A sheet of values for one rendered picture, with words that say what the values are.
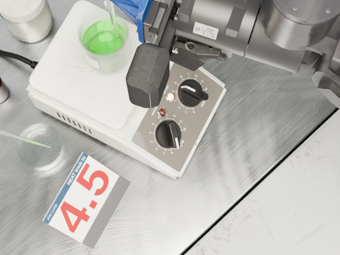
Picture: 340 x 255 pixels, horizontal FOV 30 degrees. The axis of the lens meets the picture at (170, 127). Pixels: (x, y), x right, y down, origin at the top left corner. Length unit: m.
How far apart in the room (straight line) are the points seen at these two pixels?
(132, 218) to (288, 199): 0.19
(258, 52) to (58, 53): 0.27
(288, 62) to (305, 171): 0.28
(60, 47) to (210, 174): 0.23
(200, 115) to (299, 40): 0.29
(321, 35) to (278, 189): 0.33
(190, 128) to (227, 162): 0.07
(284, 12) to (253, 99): 0.36
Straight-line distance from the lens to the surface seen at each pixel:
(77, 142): 0.78
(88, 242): 0.76
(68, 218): 0.74
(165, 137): 0.72
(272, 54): 0.53
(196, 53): 0.56
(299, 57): 0.53
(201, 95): 0.73
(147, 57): 0.50
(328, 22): 0.46
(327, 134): 0.81
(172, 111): 0.73
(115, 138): 0.71
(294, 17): 0.45
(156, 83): 0.50
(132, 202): 0.76
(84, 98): 0.70
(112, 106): 0.70
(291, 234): 0.77
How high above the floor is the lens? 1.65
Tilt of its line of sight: 75 degrees down
